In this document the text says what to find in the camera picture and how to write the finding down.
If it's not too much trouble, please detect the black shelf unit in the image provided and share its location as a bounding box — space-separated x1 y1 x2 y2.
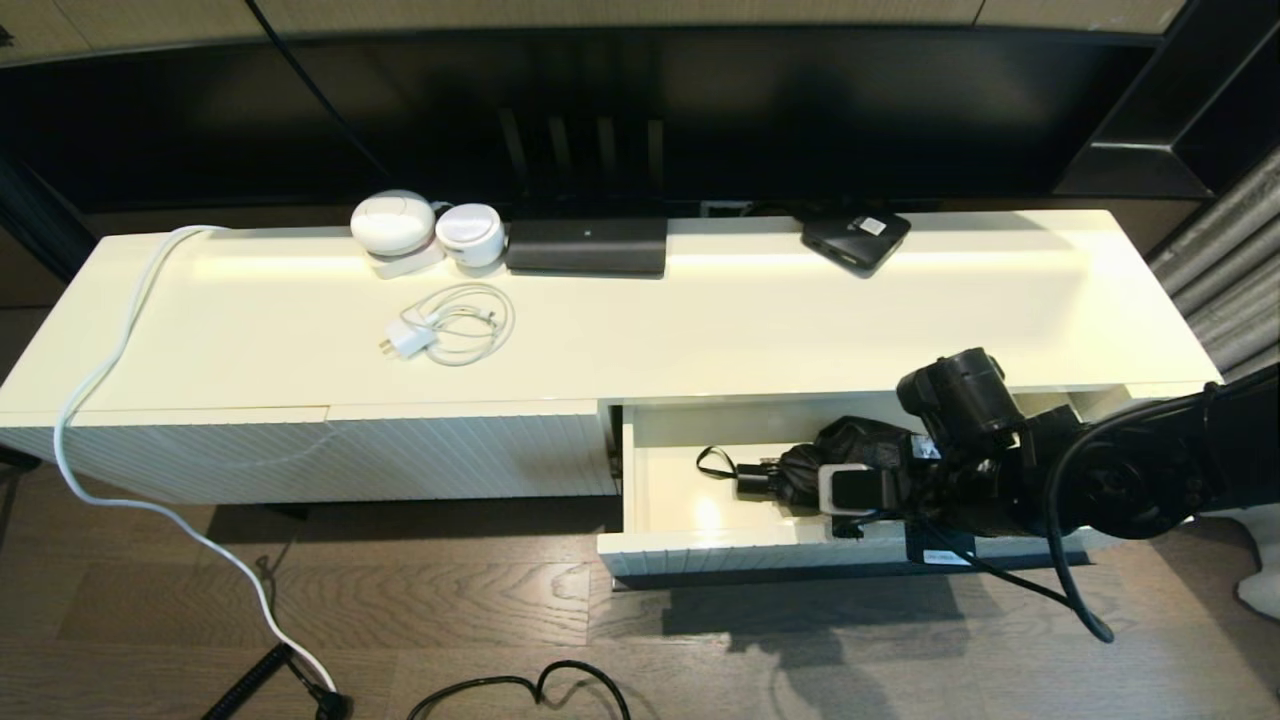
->
1055 0 1280 201

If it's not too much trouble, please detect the black coiled cable with plug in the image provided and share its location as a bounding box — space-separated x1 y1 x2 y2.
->
200 640 356 720

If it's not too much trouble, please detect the black metal rod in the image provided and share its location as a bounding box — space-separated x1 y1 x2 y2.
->
612 553 1093 593

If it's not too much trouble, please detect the black hanging cable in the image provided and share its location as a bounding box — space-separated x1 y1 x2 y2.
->
243 0 396 186

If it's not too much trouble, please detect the white power cable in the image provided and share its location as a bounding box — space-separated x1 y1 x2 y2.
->
52 223 341 696

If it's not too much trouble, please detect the white flat device base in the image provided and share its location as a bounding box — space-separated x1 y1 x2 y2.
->
368 245 446 279

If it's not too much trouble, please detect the black set-top box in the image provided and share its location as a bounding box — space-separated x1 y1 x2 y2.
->
800 208 913 278

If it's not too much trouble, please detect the black router with antennas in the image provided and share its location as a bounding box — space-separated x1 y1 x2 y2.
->
497 105 669 278

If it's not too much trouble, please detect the grey curtain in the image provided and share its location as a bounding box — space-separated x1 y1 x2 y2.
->
1148 145 1280 386

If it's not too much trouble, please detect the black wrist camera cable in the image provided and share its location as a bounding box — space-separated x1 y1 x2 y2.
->
830 395 1216 644

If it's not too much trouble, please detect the black umbrella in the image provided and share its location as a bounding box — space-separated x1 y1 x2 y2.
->
697 415 926 521

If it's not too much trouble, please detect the small white round device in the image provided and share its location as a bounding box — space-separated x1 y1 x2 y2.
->
435 204 506 269

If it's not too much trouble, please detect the white ribbed drawer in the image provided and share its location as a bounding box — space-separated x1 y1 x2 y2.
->
597 388 1136 591

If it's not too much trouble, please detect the cream white TV cabinet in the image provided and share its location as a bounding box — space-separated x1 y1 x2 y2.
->
0 207 1226 504

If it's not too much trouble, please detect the white ribbed cabinet door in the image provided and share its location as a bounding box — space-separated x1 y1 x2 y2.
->
326 398 618 499
0 405 336 504

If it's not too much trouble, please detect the black television screen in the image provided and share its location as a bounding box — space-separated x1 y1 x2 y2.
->
0 22 1191 216

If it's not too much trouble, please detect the thin black floor cable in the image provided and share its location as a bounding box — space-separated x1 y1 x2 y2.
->
405 658 633 720

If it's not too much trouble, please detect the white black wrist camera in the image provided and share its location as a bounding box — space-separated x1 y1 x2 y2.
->
818 462 899 516

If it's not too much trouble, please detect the large white round device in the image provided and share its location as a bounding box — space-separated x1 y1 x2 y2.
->
350 190 437 258

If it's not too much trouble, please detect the white charger with cable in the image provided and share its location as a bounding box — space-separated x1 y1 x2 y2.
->
377 280 515 366

